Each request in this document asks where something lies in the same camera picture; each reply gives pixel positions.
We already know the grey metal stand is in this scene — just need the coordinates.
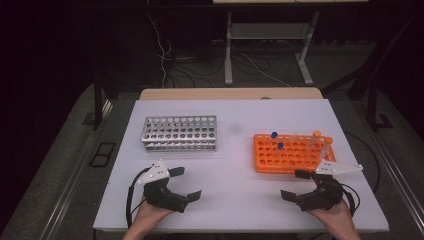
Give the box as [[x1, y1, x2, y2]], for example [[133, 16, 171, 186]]
[[223, 11, 321, 87]]

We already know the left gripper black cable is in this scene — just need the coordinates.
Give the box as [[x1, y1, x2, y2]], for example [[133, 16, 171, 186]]
[[125, 166, 151, 229]]

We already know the metal floor rail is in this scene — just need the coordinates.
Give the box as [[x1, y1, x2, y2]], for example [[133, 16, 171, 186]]
[[349, 99, 424, 234], [39, 99, 114, 240]]

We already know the person's left hand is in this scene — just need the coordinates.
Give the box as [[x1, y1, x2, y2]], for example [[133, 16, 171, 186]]
[[132, 197, 175, 231]]

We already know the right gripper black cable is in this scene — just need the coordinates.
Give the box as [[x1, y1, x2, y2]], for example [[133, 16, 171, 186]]
[[339, 182, 362, 218]]

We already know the black floor socket plate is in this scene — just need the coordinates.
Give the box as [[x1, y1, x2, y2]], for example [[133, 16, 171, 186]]
[[89, 142, 117, 168]]

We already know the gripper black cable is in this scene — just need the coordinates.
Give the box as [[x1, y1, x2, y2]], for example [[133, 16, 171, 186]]
[[125, 166, 151, 229], [339, 182, 362, 218]]

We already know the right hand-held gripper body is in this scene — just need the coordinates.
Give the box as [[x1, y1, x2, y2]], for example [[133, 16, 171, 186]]
[[294, 159, 364, 213]]

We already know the black floor cable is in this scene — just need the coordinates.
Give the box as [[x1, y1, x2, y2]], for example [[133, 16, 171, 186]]
[[344, 131, 382, 194]]

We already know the orange-capped test tube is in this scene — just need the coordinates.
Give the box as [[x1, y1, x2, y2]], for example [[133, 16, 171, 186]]
[[318, 135, 334, 163], [308, 129, 323, 149]]

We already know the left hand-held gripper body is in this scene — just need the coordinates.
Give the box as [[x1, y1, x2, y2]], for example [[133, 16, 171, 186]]
[[135, 158, 190, 214]]

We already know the orange test tube rack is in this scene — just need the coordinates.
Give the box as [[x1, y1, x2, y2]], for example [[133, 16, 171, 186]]
[[253, 133, 337, 175]]

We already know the metal test tube rack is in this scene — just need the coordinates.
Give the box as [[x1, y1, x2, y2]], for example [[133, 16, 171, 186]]
[[140, 115, 218, 153]]

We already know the person's right hand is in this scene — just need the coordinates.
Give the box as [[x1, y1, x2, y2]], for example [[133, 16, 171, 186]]
[[308, 199, 356, 231]]

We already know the white table mat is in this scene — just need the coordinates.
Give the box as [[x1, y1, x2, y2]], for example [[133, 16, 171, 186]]
[[93, 98, 390, 233]]

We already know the black metal stand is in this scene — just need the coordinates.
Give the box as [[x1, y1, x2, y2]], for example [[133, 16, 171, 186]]
[[321, 9, 424, 133]]

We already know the wooden table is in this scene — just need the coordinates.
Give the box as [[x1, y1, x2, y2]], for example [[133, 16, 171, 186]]
[[139, 87, 324, 101]]

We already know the tangle of black floor cables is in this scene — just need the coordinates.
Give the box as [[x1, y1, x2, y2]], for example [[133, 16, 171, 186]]
[[164, 54, 228, 88]]

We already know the white floor cable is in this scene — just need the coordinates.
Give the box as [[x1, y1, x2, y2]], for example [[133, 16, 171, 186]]
[[240, 53, 293, 88], [146, 13, 174, 89]]

